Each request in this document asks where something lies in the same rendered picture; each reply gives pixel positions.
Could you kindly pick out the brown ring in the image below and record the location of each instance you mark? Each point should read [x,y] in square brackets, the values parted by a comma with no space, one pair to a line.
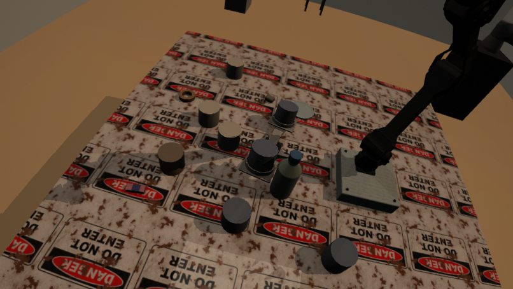
[187,99]

